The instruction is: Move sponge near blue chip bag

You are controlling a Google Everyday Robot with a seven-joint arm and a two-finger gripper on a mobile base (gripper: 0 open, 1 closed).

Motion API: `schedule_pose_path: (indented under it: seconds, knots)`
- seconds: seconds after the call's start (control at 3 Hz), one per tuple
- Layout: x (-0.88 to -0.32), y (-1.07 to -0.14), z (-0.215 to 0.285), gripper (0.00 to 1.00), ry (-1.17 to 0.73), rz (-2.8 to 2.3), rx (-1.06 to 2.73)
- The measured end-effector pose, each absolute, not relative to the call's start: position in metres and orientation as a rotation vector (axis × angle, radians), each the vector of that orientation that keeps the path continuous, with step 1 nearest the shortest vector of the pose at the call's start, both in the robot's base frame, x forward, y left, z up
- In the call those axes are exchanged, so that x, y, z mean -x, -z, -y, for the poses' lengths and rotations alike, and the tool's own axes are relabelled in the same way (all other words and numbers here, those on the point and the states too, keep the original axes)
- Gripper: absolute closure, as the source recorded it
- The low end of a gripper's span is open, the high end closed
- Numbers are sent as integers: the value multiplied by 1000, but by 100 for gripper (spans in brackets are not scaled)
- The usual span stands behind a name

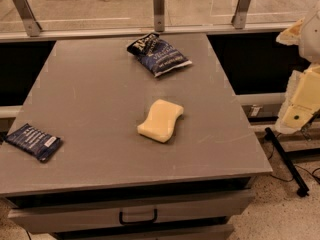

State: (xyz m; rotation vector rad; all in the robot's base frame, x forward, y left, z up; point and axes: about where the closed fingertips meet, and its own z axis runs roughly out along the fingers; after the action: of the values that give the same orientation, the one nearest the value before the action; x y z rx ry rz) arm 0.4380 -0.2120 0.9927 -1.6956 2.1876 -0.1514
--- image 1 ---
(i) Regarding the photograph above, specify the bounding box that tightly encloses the black cable on floor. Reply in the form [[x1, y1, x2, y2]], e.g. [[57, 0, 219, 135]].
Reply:
[[268, 143, 320, 186]]

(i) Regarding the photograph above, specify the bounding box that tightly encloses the blue chip bag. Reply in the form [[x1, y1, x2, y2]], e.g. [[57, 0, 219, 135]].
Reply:
[[127, 33, 192, 78]]

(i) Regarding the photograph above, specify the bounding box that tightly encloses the dark blue snack packet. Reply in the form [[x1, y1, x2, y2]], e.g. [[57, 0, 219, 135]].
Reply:
[[5, 124, 61, 163]]

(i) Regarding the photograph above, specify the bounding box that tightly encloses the right metal bracket post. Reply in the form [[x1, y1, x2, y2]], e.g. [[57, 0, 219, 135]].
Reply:
[[231, 0, 251, 29]]

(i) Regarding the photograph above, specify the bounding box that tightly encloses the middle metal bracket post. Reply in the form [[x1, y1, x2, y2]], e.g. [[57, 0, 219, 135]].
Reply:
[[153, 0, 165, 32]]

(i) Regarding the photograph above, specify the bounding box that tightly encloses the grey drawer with black handle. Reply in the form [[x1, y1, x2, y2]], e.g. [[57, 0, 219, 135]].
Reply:
[[9, 189, 255, 233]]

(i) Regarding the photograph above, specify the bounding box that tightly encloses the metal bracket post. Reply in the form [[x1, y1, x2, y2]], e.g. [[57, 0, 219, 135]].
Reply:
[[12, 0, 42, 37], [153, 0, 165, 32], [231, 0, 251, 29]]

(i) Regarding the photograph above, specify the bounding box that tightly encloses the black floor stand bar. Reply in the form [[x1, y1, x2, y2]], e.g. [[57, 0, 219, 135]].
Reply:
[[265, 127, 309, 197]]

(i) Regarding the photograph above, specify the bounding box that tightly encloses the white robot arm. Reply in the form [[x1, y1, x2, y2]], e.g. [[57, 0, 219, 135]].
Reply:
[[275, 2, 320, 134]]

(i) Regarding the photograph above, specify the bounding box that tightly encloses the yellow sponge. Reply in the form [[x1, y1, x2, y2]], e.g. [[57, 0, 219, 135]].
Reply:
[[137, 99, 184, 143]]

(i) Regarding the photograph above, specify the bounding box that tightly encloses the left metal bracket post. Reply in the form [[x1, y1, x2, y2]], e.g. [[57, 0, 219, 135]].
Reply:
[[12, 0, 42, 37]]

